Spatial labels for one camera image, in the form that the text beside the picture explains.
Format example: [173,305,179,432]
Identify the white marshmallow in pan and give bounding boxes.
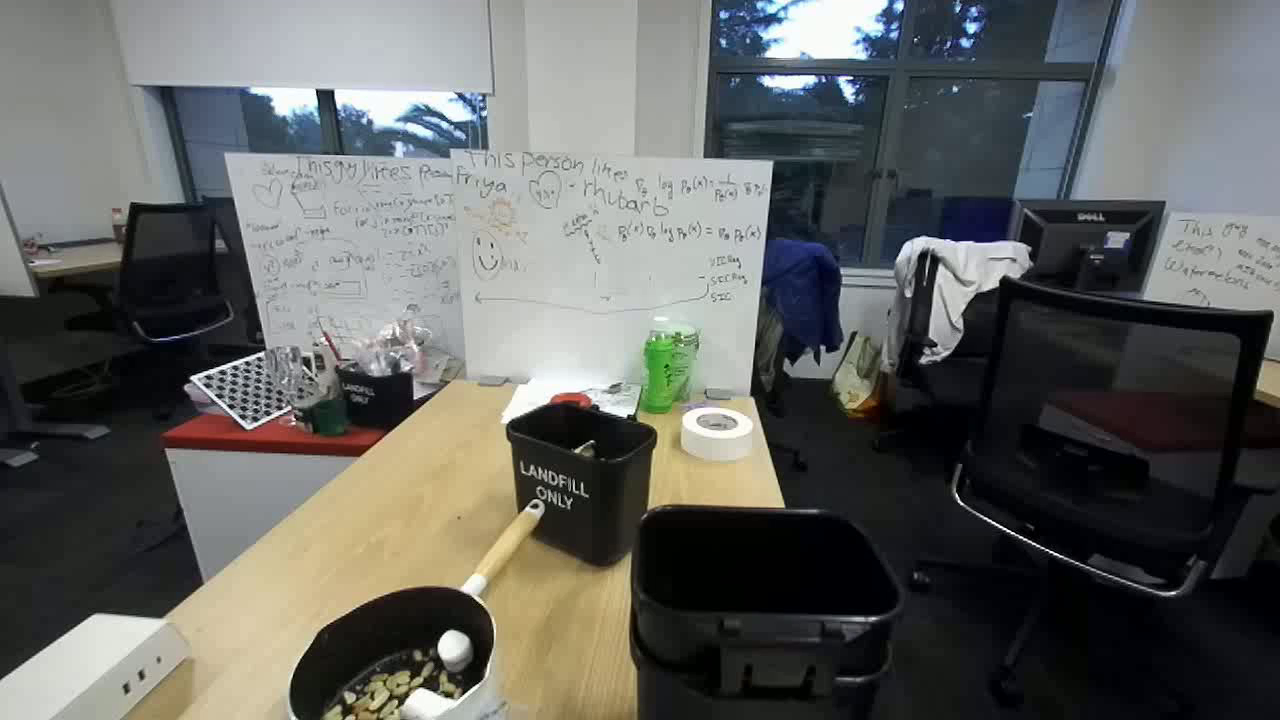
[433,626,475,676]

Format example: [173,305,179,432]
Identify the small black landfill bin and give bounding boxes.
[505,401,660,569]

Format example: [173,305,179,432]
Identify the black mesh office chair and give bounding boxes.
[946,277,1275,713]

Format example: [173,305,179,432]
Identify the white tape roll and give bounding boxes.
[677,402,761,468]

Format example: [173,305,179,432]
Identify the green wipes canister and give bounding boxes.
[634,310,705,417]

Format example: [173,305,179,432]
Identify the whiteboard with sun drawing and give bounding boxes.
[447,147,776,401]

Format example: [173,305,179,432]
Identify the black desk organizer cup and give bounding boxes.
[333,364,416,432]

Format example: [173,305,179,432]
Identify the large black plastic bin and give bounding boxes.
[626,501,908,720]

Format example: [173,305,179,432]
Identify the white rectangular box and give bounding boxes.
[0,611,192,720]

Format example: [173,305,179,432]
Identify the crumpled clear plastic packaging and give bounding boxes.
[317,310,443,384]

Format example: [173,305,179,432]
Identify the light wooden desk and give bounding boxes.
[23,237,133,292]

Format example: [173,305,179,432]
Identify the white cloth garment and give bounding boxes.
[890,237,1036,367]

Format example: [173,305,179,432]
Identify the blue jacket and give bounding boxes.
[761,237,846,364]

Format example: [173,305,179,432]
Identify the white cabinet with red top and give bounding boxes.
[161,413,391,582]

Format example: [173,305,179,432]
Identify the yellowish bag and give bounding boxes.
[833,329,890,417]

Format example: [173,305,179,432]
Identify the white roller window blind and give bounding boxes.
[107,0,497,97]

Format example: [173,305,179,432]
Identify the black computer monitor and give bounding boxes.
[1010,196,1166,296]

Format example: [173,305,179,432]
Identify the small whiteboard with notes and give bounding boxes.
[1138,209,1280,364]

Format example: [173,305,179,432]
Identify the black office chair with armrests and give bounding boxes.
[110,201,240,352]

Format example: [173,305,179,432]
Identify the white paper sheets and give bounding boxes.
[500,376,645,429]

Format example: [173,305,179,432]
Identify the whiteboard with dense handwriting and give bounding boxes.
[221,147,466,384]

